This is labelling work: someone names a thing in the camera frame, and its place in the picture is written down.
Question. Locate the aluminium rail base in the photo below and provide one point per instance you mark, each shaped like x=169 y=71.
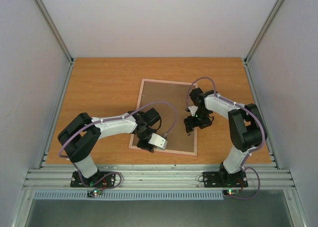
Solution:
x=159 y=176

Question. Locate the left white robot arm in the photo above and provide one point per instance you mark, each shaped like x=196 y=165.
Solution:
x=79 y=137

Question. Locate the grey slotted cable duct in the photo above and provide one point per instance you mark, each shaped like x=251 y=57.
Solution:
x=130 y=195

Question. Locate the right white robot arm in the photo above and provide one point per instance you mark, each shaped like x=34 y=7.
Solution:
x=247 y=133

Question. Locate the left aluminium corner post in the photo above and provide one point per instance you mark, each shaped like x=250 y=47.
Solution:
x=54 y=29

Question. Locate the left controller board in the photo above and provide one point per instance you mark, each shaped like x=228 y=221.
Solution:
x=94 y=193

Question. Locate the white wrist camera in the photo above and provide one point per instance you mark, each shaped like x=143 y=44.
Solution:
x=158 y=141
x=192 y=109

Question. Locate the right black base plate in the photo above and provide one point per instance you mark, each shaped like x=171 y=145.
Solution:
x=222 y=179

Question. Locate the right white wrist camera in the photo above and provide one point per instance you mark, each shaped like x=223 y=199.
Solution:
x=192 y=109

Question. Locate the controller board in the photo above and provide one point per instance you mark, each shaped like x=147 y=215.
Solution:
x=230 y=192
x=94 y=193

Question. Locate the brown frame backing board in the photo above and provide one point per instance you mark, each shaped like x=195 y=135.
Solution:
x=164 y=95

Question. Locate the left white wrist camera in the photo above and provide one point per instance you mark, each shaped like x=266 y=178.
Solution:
x=158 y=141

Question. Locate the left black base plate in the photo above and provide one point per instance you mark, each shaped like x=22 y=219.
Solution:
x=109 y=178

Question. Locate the right aluminium corner post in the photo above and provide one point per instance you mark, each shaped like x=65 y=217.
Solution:
x=270 y=18

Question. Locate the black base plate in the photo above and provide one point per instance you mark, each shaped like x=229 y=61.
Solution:
x=222 y=179
x=109 y=178

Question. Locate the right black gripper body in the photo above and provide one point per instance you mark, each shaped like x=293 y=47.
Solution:
x=190 y=123

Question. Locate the right controller board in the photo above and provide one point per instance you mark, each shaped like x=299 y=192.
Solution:
x=230 y=192

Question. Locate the aluminium corner post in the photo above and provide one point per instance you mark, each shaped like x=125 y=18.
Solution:
x=270 y=18
x=54 y=29

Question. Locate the pink picture frame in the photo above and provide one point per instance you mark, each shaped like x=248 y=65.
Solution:
x=196 y=142

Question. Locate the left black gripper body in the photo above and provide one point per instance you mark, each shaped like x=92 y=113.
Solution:
x=140 y=144

